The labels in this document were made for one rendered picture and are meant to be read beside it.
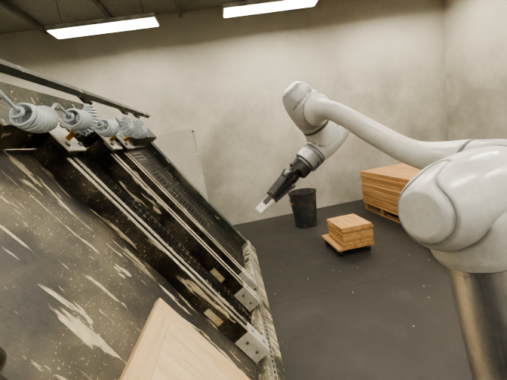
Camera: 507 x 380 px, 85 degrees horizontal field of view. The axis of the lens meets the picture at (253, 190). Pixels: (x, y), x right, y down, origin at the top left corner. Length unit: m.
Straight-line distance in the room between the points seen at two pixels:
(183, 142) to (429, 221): 4.12
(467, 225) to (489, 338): 0.21
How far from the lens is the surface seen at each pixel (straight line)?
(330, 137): 0.99
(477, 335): 0.62
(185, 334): 0.94
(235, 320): 1.13
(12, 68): 0.80
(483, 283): 0.57
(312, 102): 0.90
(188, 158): 4.41
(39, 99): 2.07
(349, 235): 3.87
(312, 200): 5.04
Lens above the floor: 1.72
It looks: 10 degrees down
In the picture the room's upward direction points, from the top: 10 degrees counter-clockwise
